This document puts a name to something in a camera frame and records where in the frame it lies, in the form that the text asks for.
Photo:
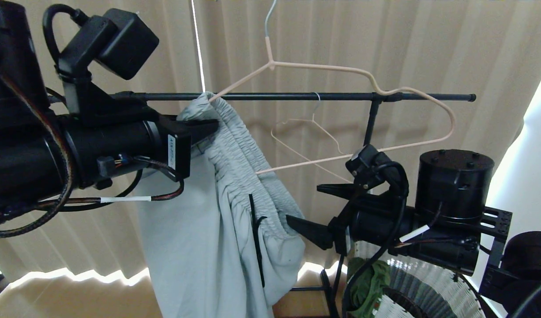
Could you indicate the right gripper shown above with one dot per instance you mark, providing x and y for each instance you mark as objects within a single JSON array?
[{"x": 376, "y": 225}]

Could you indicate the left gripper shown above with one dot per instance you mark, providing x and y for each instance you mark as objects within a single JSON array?
[{"x": 116, "y": 150}]

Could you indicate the pink clothes hanger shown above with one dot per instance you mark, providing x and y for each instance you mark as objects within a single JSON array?
[
  {"x": 269, "y": 53},
  {"x": 313, "y": 114}
]

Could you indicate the pale grey shorts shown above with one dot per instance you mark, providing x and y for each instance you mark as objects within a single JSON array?
[{"x": 200, "y": 247}]

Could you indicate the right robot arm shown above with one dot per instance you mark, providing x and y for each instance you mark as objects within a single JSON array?
[{"x": 456, "y": 185}]

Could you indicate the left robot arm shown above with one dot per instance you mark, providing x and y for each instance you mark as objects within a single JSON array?
[{"x": 10, "y": 53}]

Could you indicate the black clothes rack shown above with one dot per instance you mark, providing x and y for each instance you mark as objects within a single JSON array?
[{"x": 297, "y": 96}]

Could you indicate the white laundry basket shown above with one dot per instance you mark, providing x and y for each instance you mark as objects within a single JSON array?
[{"x": 429, "y": 287}]

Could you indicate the green garment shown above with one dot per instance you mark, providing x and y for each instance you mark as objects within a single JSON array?
[{"x": 367, "y": 282}]

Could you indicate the beige curtain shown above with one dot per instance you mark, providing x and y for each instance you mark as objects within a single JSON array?
[{"x": 385, "y": 35}]

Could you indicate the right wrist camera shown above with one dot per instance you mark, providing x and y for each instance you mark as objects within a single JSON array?
[{"x": 365, "y": 161}]

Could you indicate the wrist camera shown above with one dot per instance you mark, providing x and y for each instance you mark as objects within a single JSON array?
[
  {"x": 365, "y": 161},
  {"x": 120, "y": 42}
]

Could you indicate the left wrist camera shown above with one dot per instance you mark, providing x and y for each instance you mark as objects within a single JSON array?
[{"x": 120, "y": 42}]

